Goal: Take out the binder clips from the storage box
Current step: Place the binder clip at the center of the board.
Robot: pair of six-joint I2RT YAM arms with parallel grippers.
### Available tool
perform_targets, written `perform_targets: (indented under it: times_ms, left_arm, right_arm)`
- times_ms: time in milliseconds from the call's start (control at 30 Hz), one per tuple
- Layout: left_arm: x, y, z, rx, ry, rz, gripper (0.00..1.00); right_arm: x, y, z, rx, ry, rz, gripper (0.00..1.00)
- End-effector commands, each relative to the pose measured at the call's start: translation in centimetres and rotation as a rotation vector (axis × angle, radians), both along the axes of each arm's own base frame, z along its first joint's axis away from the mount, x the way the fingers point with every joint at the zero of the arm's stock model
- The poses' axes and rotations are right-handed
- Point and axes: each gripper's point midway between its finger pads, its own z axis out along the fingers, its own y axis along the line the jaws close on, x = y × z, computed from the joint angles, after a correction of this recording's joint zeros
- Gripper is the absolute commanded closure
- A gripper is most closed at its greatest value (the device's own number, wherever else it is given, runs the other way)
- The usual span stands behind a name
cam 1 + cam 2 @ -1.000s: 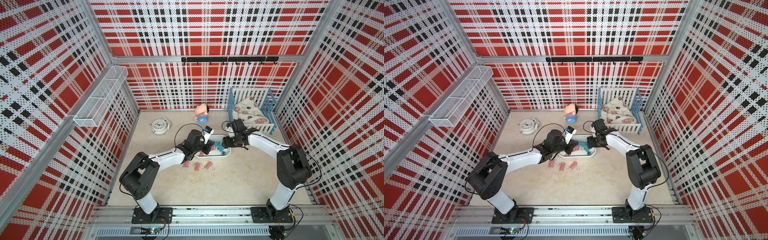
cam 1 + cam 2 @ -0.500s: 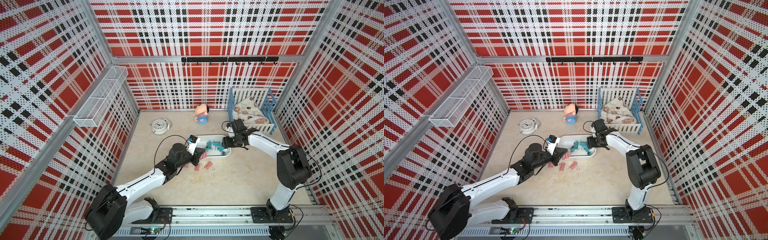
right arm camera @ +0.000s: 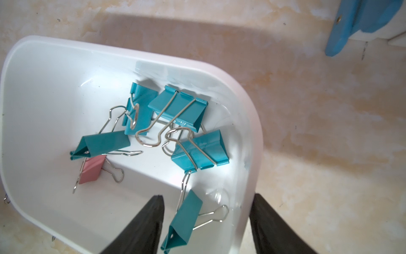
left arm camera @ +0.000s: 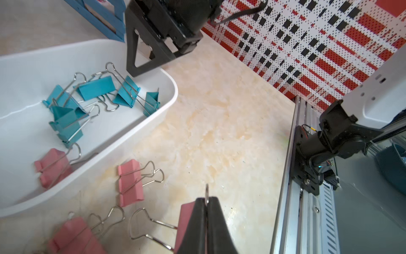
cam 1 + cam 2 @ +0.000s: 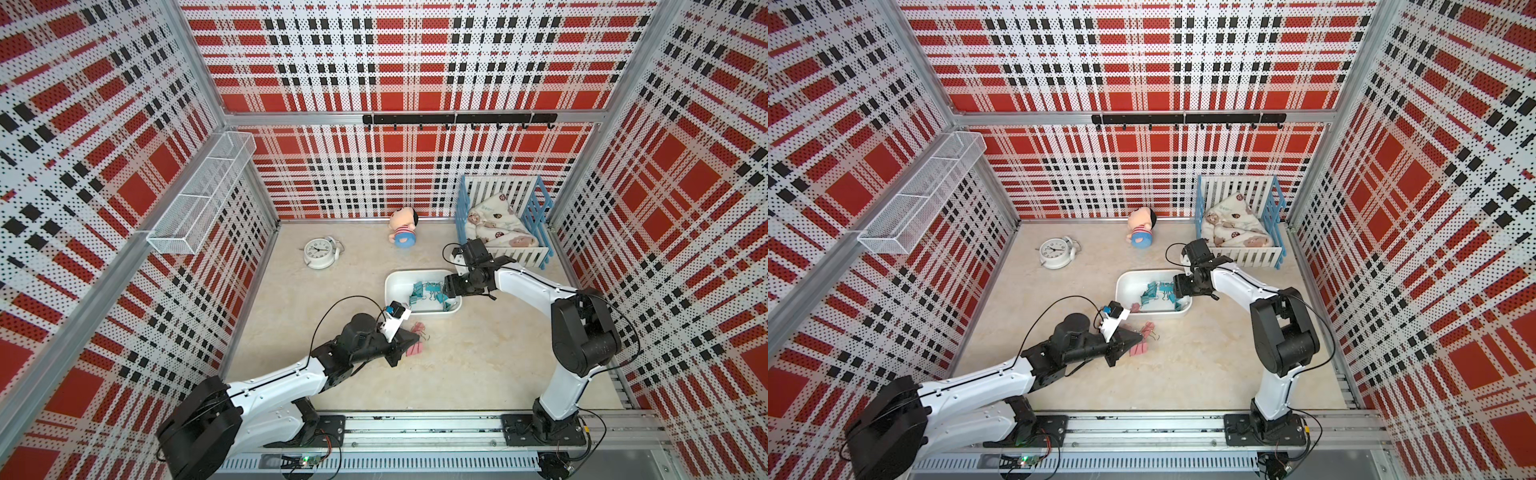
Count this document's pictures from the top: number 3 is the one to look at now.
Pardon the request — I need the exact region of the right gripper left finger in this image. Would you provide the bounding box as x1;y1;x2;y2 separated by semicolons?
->
102;195;165;254

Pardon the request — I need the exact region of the pink binder clip in box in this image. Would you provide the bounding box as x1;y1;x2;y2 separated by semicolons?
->
73;155;124;194

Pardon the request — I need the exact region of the teal binder clip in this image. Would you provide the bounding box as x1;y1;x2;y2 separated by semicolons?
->
70;131;143;160
98;81;159;137
135;86;208;148
165;127;229;173
160;171;229;254

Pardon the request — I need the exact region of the blue white toy crib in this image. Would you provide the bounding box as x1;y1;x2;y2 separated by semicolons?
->
325;1;404;57

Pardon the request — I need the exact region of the white plastic storage box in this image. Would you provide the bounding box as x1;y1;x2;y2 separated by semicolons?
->
1;36;263;254

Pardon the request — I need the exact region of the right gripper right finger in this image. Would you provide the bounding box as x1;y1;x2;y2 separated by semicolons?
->
250;193;315;254

